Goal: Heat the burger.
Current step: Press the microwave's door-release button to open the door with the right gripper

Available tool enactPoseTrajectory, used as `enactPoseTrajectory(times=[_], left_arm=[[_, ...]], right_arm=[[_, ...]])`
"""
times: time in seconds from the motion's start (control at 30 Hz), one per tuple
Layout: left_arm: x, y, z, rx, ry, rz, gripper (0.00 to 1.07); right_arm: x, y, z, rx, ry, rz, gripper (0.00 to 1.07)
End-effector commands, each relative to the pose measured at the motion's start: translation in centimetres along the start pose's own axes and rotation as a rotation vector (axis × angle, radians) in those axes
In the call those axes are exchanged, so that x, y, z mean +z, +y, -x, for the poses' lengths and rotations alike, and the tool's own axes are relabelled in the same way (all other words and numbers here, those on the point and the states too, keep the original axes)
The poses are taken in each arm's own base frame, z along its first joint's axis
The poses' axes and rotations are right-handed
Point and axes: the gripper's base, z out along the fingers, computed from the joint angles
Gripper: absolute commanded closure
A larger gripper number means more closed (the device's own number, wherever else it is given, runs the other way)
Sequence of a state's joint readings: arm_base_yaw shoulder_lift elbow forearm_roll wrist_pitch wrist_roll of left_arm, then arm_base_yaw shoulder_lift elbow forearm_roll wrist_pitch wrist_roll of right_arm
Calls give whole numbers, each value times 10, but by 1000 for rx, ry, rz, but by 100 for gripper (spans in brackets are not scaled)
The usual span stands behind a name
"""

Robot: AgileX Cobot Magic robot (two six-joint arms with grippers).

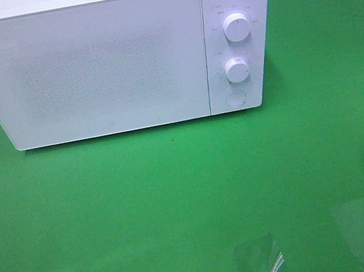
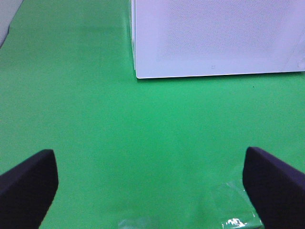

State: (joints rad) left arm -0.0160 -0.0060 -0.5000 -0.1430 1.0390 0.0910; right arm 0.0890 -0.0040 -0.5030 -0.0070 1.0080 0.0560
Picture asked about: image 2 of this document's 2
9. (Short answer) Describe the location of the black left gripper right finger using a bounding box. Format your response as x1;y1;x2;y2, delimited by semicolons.
242;147;305;229

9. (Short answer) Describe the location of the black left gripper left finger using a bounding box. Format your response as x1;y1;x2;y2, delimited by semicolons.
0;149;59;229

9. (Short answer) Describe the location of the white microwave door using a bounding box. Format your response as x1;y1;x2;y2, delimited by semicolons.
129;0;305;79

